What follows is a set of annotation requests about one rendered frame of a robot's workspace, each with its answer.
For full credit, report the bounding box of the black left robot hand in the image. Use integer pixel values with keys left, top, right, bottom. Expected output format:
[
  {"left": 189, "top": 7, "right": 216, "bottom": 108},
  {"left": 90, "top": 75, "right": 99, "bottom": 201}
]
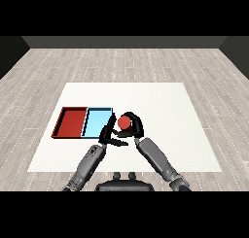
[{"left": 98, "top": 114, "right": 129, "bottom": 147}]

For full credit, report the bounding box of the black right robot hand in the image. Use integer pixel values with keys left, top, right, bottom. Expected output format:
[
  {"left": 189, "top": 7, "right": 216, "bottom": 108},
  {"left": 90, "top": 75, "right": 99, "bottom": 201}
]
[{"left": 116, "top": 111, "right": 145, "bottom": 139}]

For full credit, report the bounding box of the light blue shallow open box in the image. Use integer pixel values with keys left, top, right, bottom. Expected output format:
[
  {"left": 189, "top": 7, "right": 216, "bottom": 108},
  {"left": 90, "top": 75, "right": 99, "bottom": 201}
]
[{"left": 81, "top": 106, "right": 114, "bottom": 140}]

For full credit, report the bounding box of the red shallow open box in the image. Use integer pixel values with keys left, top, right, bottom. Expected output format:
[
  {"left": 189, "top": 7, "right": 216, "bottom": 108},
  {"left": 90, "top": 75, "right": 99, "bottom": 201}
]
[{"left": 51, "top": 106, "right": 89, "bottom": 140}]

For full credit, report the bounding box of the dark grey robot body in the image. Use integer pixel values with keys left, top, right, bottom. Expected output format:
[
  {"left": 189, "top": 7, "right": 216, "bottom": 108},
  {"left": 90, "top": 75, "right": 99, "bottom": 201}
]
[{"left": 94, "top": 172, "right": 156, "bottom": 192}]

